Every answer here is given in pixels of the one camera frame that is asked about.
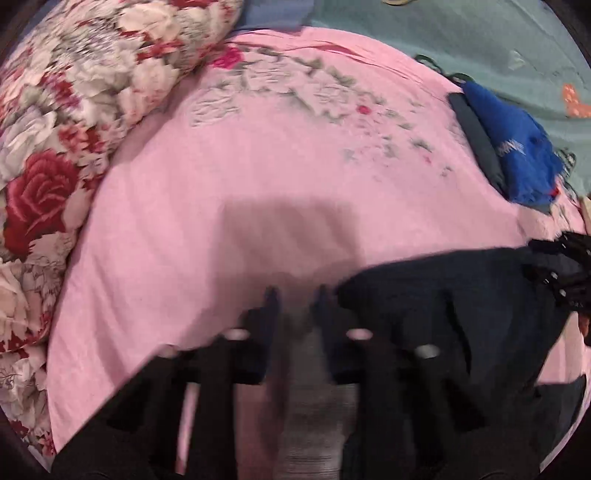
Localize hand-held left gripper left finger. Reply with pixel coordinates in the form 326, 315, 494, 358
105, 285, 283, 463

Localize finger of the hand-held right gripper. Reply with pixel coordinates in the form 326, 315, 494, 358
538, 270, 591, 309
529, 232, 591, 260

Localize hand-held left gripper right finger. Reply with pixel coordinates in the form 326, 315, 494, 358
312, 285, 486, 463

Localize dark navy pants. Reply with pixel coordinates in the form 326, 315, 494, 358
336, 247, 588, 464

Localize blue garment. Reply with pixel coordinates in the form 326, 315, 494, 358
461, 80, 565, 206

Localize dark grey folded garment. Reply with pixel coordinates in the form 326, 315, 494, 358
447, 91, 509, 195

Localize pink floral bedsheet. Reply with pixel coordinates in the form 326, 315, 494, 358
46, 27, 591, 480

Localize teal blanket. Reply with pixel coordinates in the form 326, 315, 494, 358
305, 0, 591, 197

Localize purple blue cloth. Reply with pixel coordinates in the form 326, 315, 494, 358
235, 0, 315, 32

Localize rose patterned quilt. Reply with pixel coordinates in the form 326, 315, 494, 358
0, 0, 245, 459

